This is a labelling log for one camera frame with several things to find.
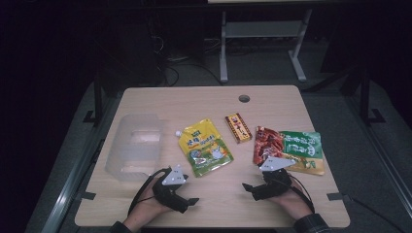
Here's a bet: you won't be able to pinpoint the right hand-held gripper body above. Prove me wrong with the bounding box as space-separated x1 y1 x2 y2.
251 156 297 202

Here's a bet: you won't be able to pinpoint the person's left hand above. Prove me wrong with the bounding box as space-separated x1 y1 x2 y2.
124 185 173 231

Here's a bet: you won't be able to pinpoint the black metal stand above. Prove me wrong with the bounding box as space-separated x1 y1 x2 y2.
359 66 387 128
82 69 105 128

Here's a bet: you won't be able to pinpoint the person's right hand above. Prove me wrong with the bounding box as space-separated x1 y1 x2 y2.
268 179 314 221

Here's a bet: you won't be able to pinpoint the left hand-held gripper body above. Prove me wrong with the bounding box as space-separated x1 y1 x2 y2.
152 164 190 215

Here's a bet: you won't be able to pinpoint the white metal table frame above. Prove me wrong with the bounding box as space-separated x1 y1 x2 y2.
219 9 314 83

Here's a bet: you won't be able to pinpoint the black table edge bracket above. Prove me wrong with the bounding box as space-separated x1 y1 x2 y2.
75 191 97 201
326 192 352 202

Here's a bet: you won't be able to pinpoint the red snack packet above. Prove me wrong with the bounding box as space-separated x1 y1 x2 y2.
252 125 287 168

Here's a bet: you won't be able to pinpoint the black floor cables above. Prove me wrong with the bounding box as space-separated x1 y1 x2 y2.
152 34 225 87

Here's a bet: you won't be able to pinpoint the clear plastic container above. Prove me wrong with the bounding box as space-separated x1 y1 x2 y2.
104 113 167 183

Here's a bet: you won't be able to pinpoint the thin black cable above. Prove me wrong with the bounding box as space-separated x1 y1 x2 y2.
349 196 404 233

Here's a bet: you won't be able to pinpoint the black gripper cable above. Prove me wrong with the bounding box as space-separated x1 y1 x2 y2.
286 174 316 214
127 166 173 217

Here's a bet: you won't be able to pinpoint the yellow spout pouch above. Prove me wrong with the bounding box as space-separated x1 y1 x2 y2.
174 117 235 179

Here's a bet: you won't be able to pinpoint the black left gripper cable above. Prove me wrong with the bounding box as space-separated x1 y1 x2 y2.
127 166 173 217

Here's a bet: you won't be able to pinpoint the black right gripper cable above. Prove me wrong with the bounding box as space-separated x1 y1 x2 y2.
286 174 316 214

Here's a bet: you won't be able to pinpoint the green snack packet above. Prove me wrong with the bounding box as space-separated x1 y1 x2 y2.
278 130 326 177

